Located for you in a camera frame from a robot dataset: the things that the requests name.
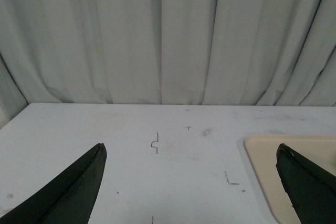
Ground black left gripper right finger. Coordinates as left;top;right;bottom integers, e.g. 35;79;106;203
276;143;335;223

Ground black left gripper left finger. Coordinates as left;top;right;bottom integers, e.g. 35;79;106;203
1;143;107;223

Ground beige plastic tray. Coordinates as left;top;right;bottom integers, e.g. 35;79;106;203
244;134;335;223

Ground white curtain backdrop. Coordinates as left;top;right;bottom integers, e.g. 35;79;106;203
1;0;335;125

